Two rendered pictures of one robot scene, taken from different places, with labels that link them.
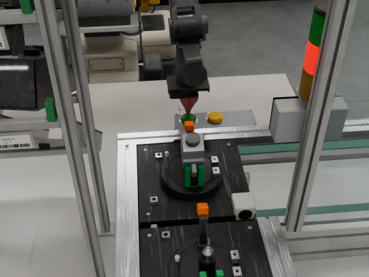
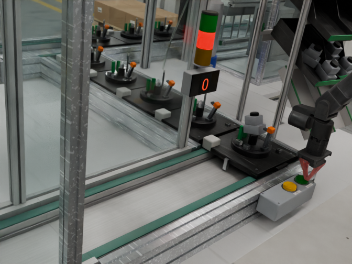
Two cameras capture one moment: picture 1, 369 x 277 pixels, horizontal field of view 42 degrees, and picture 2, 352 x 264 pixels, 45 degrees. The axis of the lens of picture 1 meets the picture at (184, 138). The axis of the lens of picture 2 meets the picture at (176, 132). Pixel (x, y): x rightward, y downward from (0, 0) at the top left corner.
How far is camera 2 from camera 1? 1.91 m
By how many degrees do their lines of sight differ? 104
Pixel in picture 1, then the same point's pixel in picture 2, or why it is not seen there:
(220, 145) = (260, 167)
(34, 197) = not seen: hidden behind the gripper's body
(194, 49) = (306, 107)
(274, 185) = (211, 178)
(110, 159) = (320, 185)
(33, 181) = (330, 163)
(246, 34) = not seen: outside the picture
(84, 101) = (288, 68)
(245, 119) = (272, 194)
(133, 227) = not seen: hidden behind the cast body
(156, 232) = (233, 126)
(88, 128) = (285, 84)
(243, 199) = (212, 138)
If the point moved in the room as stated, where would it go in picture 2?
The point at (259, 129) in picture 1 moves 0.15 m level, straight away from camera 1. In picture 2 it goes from (254, 190) to (287, 221)
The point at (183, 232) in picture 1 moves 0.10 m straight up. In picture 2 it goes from (223, 128) to (228, 103)
